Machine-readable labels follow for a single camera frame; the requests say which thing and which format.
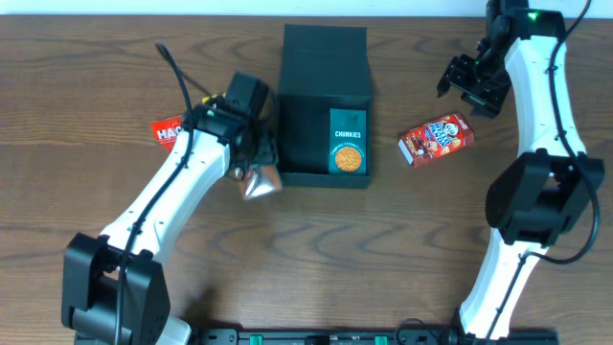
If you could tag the dark green open box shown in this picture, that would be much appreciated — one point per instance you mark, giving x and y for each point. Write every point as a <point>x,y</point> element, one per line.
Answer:
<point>323,67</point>

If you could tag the yellow Hacks candy bag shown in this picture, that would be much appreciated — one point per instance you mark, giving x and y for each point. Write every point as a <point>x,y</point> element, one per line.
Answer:
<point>210,100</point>

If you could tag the red Hacks candy bag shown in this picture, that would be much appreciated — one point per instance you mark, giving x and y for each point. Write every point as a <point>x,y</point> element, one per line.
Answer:
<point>166,131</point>

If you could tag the teal Chunkies cookie box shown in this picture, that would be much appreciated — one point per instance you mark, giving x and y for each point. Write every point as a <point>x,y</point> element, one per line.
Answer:
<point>347,141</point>

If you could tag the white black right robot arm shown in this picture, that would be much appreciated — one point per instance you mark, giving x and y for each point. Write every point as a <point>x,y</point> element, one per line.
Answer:
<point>542,194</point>

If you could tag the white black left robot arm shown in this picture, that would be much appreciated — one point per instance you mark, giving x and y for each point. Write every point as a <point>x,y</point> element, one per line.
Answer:
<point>114,289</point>

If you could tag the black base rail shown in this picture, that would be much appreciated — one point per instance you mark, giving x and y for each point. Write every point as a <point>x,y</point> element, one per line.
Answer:
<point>404,337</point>

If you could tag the brown Pocky box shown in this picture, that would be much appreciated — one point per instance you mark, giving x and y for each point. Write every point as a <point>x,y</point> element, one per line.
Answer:
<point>260,181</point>

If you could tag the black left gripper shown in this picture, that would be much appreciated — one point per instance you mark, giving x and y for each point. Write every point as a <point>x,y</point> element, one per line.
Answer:
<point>269,150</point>

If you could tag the red Hello Panda box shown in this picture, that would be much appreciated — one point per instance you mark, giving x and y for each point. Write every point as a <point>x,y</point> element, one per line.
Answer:
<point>435,139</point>

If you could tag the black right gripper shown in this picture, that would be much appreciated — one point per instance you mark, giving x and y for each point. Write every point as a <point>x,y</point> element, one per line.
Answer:
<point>487,105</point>

